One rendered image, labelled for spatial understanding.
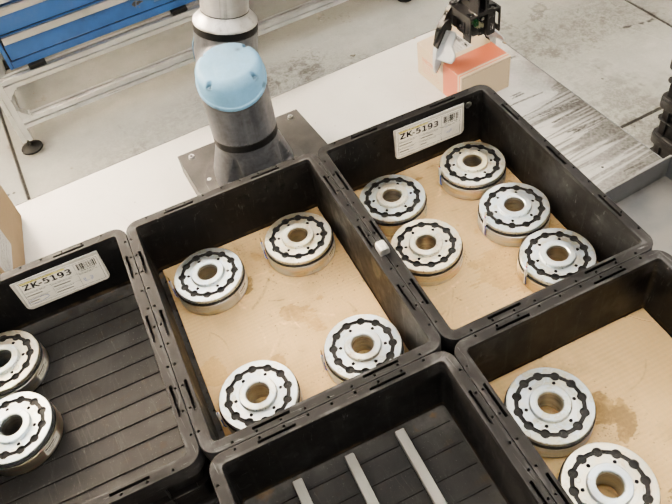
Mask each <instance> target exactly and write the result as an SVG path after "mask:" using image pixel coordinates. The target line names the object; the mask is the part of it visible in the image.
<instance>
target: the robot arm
mask: <svg viewBox="0 0 672 504"><path fill-rule="evenodd" d="M199 1H200V8H199V9H198V10H197V11H196V12H195V13H194V15H193V17H192V24H193V41H192V50H193V56H194V59H195V62H196V66H195V84H196V88H197V91H198V93H199V95H200V97H201V100H202V103H203V106H204V110H205V113H206V116H207V119H208V123H209V126H210V129H211V132H212V135H213V139H214V142H215V154H214V174H215V177H216V180H217V183H218V185H219V186H220V187H221V186H223V185H226V184H229V183H231V182H234V181H236V180H239V179H241V178H244V177H246V176H249V175H251V174H254V173H256V172H259V171H261V170H264V169H266V168H269V167H271V166H274V165H276V164H279V163H281V162H284V161H286V160H289V159H291V158H294V155H293V152H292V149H291V147H290V146H289V144H288V143H287V141H286V140H285V138H284V137H283V135H282V134H281V132H280V131H279V129H278V127H277V123H276V118H275V114H274V109H273V105H272V100H271V96H270V91H269V87H268V82H267V73H266V68H265V66H264V63H263V62H262V59H261V57H260V55H259V51H258V18H257V16H256V14H255V13H254V12H253V11H252V10H251V9H249V0H199ZM496 12H498V24H497V23H496V22H495V16H496ZM500 19H501V6H500V5H499V4H497V3H496V2H494V1H493V0H451V1H449V4H448V6H447V7H446V9H445V11H444V14H443V16H442V18H441V19H440V21H439V22H438V25H437V27H436V30H435V36H434V42H433V46H434V47H433V71H434V73H437V72H438V70H439V68H440V65H441V61H442V62H445V63H448V64H452V63H453V62H454V61H455V58H456V54H455V51H454V49H453V45H454V43H455V40H456V37H457V35H456V32H455V31H451V29H452V25H453V26H454V27H456V28H457V30H459V31H460V32H461V33H463V39H464V40H466V41H467V42H468V43H471V38H473V37H474V36H476V35H478V36H480V35H483V34H484V35H485V37H486V38H487V39H488V40H490V41H491V42H493V43H494V44H495V45H496V38H498V39H501V40H504V37H503V36H502V35H501V34H500V33H499V32H498V31H500ZM497 30H498V31H497Z"/></svg>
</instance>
